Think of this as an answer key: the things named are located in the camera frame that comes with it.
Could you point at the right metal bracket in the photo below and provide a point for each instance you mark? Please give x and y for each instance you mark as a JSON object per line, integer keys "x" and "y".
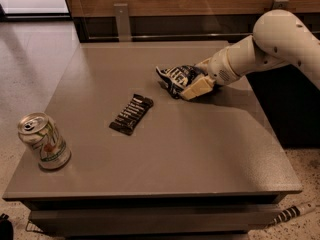
{"x": 279, "y": 4}

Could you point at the striped cylinder on floor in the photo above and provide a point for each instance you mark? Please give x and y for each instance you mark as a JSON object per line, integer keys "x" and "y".
{"x": 293, "y": 212}

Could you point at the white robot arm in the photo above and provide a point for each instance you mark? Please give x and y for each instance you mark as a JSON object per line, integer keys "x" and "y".
{"x": 279, "y": 38}

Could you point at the blue chip bag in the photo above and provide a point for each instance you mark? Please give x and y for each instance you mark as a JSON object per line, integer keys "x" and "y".
{"x": 177, "y": 79}

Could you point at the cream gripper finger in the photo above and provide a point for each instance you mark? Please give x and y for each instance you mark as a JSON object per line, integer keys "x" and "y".
{"x": 200, "y": 86}

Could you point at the metal bracket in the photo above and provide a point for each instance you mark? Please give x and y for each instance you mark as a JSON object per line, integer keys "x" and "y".
{"x": 123, "y": 22}
{"x": 279, "y": 4}

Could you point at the black snack bar wrapper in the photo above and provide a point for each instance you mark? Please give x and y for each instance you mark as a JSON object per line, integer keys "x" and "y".
{"x": 129, "y": 117}

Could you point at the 7up soda can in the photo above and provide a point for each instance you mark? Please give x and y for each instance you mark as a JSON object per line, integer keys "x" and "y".
{"x": 38, "y": 131}

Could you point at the black object on floor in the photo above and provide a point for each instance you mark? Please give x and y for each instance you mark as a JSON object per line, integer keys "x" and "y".
{"x": 6, "y": 228}

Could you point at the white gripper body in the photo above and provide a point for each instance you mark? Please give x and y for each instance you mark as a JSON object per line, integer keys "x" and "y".
{"x": 220, "y": 69}

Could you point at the left metal bracket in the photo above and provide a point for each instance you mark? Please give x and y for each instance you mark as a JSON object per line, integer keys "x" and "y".
{"x": 123, "y": 22}

